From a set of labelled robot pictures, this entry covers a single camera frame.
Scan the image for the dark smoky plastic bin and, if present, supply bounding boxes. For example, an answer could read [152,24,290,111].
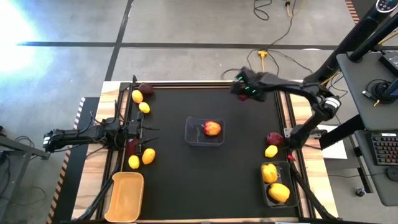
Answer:
[260,161,300,209]

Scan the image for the orange plastic basket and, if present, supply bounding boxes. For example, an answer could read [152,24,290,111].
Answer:
[104,171,145,223]

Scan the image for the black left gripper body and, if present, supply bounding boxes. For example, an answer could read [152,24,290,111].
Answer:
[126,111,146,155]

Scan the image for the red and yellow apple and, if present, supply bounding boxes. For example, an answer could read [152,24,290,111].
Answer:
[203,120,222,137]

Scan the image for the black floor cable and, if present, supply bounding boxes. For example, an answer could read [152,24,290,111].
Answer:
[252,0,271,22]
[245,0,315,75]

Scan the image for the yellow extension cord plug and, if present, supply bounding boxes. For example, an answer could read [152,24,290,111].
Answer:
[257,49,269,73]

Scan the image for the coiled black cable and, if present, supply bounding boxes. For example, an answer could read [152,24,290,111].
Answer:
[362,78,394,105]

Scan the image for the clear plastic bin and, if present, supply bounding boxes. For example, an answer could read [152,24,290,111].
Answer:
[184,116,226,147]

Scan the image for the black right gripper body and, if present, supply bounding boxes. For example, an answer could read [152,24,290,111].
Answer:
[241,67,271,102]

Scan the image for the white paper sheet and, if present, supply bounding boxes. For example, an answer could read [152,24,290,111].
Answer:
[317,124,348,160]

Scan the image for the grey desk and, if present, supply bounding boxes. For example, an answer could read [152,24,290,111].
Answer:
[335,51,398,207]

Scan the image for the black tower fan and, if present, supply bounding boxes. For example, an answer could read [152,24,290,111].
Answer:
[303,0,398,96]

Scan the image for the yellow bell pepper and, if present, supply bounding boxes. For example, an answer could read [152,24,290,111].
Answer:
[261,163,279,184]
[267,182,291,203]

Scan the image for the backlit black keyboard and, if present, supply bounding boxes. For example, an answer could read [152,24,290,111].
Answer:
[369,132,398,166]

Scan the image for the black flat desk device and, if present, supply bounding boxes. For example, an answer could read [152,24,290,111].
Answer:
[378,50,398,78]

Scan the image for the dark red apple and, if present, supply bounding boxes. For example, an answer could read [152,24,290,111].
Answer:
[266,132,285,146]
[138,82,154,96]

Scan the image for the black hazard-striped floor mat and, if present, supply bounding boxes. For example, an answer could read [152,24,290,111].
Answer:
[45,96,101,224]
[344,0,361,25]

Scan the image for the black table mat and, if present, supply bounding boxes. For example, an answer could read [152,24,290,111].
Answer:
[123,86,289,220]

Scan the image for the black computer mouse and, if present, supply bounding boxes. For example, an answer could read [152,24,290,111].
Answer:
[387,170,398,187]

